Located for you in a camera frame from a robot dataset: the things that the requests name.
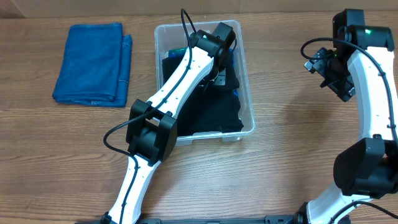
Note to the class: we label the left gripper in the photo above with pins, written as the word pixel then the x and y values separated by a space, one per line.
pixel 221 81

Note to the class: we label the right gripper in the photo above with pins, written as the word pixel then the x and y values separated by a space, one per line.
pixel 337 83

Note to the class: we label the black cloth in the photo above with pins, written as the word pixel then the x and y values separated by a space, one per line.
pixel 230 77
pixel 210 112

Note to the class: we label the shiny blue sequin cloth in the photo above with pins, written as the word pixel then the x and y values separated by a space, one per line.
pixel 175 52

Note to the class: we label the clear plastic storage bin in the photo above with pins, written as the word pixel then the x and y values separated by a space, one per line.
pixel 172 36

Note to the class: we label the blue denim jeans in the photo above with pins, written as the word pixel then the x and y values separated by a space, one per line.
pixel 96 66

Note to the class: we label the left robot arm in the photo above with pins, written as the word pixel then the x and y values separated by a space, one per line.
pixel 152 124

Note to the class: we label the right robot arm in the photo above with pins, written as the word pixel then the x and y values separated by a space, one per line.
pixel 360 65

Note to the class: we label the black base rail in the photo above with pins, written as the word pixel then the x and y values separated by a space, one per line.
pixel 268 219

